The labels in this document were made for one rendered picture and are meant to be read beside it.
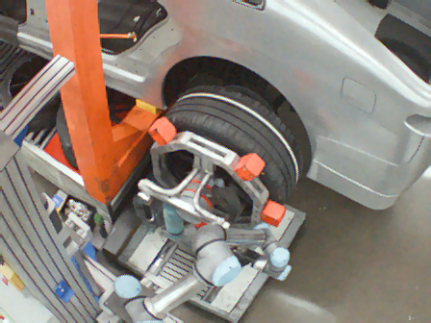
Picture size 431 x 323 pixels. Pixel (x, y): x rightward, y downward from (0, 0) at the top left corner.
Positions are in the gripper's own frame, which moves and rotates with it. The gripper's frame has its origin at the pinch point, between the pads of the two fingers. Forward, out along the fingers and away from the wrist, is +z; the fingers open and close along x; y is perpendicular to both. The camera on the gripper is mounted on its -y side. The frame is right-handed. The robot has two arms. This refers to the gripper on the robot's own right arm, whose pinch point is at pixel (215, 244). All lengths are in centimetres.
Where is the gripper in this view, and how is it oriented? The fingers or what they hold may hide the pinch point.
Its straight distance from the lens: 261.3
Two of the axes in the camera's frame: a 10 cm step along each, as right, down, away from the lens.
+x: -5.0, 7.1, -5.0
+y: 0.1, -5.7, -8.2
